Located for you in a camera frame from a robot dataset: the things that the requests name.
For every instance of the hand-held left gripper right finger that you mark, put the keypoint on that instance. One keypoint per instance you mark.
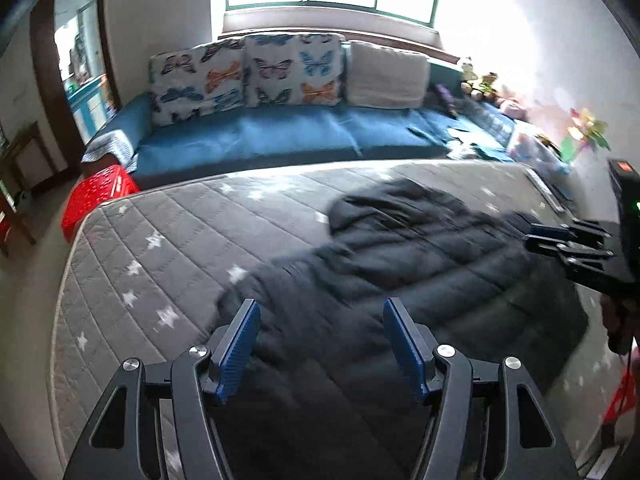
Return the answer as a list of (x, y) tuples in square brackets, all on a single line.
[(407, 350)]

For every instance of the person's right hand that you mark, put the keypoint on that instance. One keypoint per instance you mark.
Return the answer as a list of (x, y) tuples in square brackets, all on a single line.
[(611, 320)]

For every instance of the purple toy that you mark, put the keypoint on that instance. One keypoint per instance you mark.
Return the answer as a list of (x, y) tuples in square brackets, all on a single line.
[(446, 99)]

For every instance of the colourful pinwheel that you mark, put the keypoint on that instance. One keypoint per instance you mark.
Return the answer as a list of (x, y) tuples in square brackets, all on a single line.
[(587, 132)]

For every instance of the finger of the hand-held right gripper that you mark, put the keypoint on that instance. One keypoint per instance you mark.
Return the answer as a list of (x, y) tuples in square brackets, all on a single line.
[(560, 251), (550, 232)]

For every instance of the white pillow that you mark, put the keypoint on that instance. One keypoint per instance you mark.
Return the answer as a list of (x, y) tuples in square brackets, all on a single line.
[(387, 75)]

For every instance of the blue cabinet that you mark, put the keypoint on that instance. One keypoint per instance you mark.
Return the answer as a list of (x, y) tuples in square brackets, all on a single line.
[(86, 105)]

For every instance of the dark wooden door frame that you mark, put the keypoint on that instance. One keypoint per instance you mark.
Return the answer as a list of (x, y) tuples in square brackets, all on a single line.
[(47, 85)]

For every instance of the grey quilted mattress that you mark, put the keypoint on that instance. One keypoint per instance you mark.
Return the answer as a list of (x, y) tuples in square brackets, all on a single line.
[(150, 220)]

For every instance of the stuffed toys group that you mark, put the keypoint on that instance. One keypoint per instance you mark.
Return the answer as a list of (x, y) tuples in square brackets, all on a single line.
[(480, 82)]

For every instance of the white knitted blanket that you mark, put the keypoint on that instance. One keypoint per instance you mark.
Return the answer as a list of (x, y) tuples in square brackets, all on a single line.
[(107, 147)]

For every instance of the black puffer jacket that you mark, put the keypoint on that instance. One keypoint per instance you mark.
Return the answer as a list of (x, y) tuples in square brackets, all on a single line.
[(400, 260)]

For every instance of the pink plush toy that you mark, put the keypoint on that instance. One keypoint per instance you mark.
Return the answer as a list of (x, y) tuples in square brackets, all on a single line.
[(514, 107)]

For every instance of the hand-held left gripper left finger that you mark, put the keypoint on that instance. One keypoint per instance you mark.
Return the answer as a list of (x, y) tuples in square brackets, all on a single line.
[(240, 345)]

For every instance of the red plastic stool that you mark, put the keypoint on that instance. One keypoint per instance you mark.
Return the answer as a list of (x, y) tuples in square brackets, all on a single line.
[(622, 402), (97, 195)]

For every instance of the butterfly print pillow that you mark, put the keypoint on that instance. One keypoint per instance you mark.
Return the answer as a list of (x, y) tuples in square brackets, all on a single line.
[(200, 80), (295, 70)]

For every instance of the blue sofa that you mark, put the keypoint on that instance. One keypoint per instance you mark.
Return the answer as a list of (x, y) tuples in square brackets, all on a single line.
[(275, 135)]

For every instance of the wooden side table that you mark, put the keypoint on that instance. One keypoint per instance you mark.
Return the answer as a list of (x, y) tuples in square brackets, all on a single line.
[(25, 145)]

